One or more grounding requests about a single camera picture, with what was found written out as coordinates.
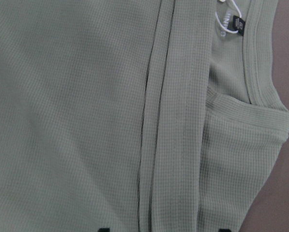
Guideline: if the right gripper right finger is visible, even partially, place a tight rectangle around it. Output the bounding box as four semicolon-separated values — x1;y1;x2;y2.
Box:
218;228;229;232

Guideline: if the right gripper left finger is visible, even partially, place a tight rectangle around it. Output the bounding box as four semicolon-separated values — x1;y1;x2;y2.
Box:
98;228;110;232

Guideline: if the olive green t-shirt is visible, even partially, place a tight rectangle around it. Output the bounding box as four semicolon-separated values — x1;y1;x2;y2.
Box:
0;0;282;232

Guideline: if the white price tag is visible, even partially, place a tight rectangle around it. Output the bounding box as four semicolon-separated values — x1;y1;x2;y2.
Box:
216;0;242;8

